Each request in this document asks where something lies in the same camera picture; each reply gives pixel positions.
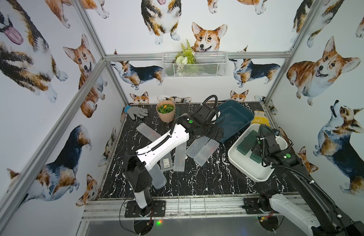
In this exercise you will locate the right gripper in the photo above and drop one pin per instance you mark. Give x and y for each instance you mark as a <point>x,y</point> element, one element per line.
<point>256,148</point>

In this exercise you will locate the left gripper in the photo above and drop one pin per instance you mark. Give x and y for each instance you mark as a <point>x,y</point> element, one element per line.
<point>213,131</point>

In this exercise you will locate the dark green case with pens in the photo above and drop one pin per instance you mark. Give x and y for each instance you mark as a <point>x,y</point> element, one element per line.
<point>247,143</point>

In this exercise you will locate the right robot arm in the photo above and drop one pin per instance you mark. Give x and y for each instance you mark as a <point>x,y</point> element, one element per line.
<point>327,218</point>

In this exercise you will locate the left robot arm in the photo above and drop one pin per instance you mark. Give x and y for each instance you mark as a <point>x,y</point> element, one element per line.
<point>141,169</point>

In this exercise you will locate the white storage box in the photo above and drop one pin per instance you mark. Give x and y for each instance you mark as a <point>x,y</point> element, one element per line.
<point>244,163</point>

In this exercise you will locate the teal storage box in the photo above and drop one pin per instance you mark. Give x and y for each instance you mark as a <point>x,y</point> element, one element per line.
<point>233,117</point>

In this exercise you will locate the clear case with pencil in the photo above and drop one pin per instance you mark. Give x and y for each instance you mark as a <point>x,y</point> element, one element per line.
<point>180,158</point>

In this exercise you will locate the clear case with red pen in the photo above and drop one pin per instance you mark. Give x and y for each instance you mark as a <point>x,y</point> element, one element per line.
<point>206,152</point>

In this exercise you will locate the yellow work glove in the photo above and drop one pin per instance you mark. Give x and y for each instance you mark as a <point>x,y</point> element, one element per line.
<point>260,118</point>

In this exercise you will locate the pink pot with green plant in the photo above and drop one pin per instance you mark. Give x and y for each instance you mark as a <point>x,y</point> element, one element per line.
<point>166,111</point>

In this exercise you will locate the clear case with pink item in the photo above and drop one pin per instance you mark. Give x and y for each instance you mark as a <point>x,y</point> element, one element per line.
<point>147,132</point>

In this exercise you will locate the clear case with barcode label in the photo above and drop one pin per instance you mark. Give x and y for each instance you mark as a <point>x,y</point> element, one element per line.
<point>166,163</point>

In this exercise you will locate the artificial fern with flower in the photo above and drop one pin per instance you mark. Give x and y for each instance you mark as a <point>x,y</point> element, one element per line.
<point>185,60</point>

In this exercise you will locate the clear rounded case front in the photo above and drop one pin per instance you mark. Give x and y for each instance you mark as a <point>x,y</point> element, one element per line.
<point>158,178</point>

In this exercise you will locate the grey work glove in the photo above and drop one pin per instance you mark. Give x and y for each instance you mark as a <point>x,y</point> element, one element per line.
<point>135,111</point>

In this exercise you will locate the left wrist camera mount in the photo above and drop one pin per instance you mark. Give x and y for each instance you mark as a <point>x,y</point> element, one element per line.
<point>207,113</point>

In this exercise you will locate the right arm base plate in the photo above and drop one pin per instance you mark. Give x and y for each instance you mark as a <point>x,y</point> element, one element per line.
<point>252,205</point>

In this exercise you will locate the white wire wall basket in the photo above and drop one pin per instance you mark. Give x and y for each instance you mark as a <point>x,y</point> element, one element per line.
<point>207,65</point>

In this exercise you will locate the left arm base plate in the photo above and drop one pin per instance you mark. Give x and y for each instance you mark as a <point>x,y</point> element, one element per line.
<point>155,209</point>

